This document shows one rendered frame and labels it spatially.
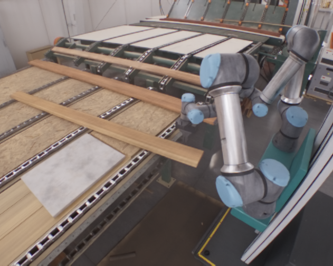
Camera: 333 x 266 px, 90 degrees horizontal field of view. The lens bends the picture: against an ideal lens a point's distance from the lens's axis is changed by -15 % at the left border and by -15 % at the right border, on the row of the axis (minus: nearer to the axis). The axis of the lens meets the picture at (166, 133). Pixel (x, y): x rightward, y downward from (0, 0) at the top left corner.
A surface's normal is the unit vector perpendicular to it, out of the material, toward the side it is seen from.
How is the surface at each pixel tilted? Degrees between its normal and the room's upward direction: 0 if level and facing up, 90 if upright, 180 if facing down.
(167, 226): 0
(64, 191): 0
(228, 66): 50
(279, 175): 8
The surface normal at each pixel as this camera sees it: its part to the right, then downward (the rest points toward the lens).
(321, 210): 0.00, -0.79
